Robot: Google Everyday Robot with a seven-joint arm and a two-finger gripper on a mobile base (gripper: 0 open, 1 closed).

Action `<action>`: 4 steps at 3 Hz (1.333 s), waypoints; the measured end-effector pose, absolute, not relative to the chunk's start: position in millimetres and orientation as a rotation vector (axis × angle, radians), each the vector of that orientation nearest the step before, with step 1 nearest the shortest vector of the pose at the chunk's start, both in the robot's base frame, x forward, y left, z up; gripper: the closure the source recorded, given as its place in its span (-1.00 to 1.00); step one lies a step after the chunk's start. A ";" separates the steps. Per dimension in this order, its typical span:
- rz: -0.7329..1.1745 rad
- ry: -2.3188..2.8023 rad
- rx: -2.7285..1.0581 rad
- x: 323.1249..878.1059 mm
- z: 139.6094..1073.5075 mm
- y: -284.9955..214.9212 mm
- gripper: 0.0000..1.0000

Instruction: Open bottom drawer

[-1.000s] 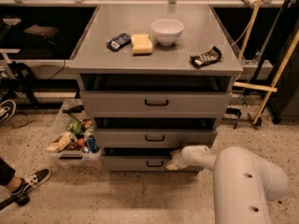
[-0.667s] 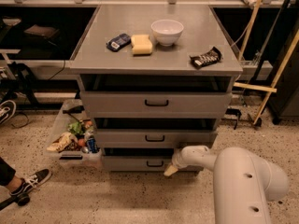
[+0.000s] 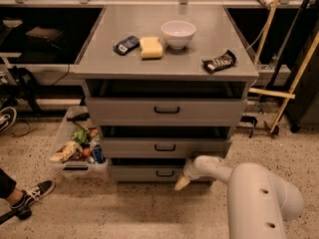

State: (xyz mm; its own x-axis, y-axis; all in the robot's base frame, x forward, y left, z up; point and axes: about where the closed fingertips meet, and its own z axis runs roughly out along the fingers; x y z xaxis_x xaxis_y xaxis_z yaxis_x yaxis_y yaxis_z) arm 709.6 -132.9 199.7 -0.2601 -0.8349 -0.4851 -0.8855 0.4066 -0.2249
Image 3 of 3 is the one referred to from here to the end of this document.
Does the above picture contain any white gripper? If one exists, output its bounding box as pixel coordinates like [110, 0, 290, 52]
[174, 159, 200, 191]

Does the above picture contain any grey bottom drawer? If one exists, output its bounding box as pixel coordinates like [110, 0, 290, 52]
[109, 165, 183, 182]

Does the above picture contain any grey drawer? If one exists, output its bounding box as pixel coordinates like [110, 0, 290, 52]
[109, 165, 183, 182]
[101, 138, 231, 158]
[86, 98, 247, 126]

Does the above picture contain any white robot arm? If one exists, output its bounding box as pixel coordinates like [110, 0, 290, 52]
[174, 155, 304, 239]

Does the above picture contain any grey middle drawer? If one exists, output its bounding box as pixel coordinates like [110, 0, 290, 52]
[101, 138, 231, 158]

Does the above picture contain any grey drawer cabinet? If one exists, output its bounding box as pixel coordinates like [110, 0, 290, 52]
[73, 3, 260, 185]

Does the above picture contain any grey top drawer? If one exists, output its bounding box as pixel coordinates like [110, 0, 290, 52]
[86, 98, 247, 126]

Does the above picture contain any blue soda can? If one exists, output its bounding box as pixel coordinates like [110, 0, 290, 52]
[92, 147, 105, 163]

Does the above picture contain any orange fruit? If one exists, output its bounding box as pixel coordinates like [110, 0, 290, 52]
[83, 148, 92, 156]

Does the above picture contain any clear plastic storage bin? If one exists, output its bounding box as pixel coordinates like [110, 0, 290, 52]
[47, 106, 108, 179]

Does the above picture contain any green snack bag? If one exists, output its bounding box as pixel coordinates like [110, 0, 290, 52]
[72, 129, 90, 144]

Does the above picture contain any crumpled tan snack bag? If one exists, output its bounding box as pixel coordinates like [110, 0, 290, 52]
[50, 140, 83, 162]

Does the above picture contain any black candy bar wrapper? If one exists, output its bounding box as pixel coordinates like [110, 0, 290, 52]
[202, 50, 237, 74]

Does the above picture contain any yellow sponge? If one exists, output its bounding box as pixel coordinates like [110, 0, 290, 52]
[140, 37, 162, 59]

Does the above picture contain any white bowl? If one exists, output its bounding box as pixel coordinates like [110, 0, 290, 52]
[160, 21, 196, 50]

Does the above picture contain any blue snack packet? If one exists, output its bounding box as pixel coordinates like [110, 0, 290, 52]
[114, 36, 140, 56]

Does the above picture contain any black white sneaker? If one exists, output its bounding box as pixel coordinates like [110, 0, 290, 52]
[6, 180, 55, 209]

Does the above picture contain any black caster wheel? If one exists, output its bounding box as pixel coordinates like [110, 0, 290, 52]
[18, 206, 32, 220]

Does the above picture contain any black sneaker upper left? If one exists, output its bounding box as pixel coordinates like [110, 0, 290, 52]
[0, 107, 17, 132]

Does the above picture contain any dark box on shelf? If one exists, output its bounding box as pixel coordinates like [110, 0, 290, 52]
[26, 26, 64, 43]

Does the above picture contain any wooden frame stand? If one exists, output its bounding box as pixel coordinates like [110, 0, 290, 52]
[248, 0, 319, 134]

